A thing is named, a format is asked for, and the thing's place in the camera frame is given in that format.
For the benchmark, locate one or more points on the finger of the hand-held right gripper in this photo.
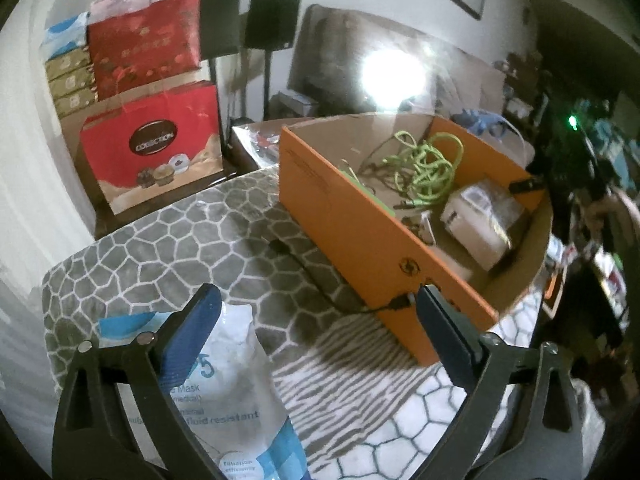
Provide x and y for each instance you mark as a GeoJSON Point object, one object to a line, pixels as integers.
{"type": "Point", "coordinates": [527, 185]}

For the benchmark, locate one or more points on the stack of gold green boxes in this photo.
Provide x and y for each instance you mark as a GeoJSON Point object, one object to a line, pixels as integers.
{"type": "Point", "coordinates": [70, 82]}

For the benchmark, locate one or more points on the grey white patterned blanket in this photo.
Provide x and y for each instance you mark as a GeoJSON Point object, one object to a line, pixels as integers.
{"type": "Point", "coordinates": [175, 240]}

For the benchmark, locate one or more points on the white blue mask packet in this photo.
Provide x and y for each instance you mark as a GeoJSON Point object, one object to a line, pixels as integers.
{"type": "Point", "coordinates": [240, 390]}

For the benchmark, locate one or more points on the open cardboard box with clutter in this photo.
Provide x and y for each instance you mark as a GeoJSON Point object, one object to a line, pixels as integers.
{"type": "Point", "coordinates": [257, 140]}

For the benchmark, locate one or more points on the brown sofa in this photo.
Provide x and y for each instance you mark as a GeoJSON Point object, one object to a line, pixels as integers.
{"type": "Point", "coordinates": [330, 60]}

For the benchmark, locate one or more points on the black speaker stand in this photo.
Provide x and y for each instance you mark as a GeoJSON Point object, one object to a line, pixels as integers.
{"type": "Point", "coordinates": [266, 85]}

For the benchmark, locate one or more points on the blue white tissue pack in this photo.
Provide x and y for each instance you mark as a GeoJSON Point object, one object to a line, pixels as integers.
{"type": "Point", "coordinates": [65, 35]}

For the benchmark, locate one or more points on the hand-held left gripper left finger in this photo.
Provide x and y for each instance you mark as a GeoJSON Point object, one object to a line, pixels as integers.
{"type": "Point", "coordinates": [192, 330]}

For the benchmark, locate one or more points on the black speaker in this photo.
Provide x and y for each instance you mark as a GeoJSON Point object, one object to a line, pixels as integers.
{"type": "Point", "coordinates": [220, 22]}
{"type": "Point", "coordinates": [272, 22]}

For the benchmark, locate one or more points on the white wrapped package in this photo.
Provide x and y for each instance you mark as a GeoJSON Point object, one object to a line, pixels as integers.
{"type": "Point", "coordinates": [480, 220]}

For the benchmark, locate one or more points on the red patterned gift box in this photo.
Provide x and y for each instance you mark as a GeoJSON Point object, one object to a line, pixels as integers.
{"type": "Point", "coordinates": [145, 45]}

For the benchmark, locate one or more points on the orange cardboard box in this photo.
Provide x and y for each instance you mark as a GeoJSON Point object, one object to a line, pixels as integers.
{"type": "Point", "coordinates": [340, 220]}

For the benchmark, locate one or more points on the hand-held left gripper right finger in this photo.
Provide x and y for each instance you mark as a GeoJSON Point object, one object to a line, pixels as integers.
{"type": "Point", "coordinates": [447, 340]}

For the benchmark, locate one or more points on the blue toy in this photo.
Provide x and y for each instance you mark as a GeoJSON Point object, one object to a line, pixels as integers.
{"type": "Point", "coordinates": [480, 121]}

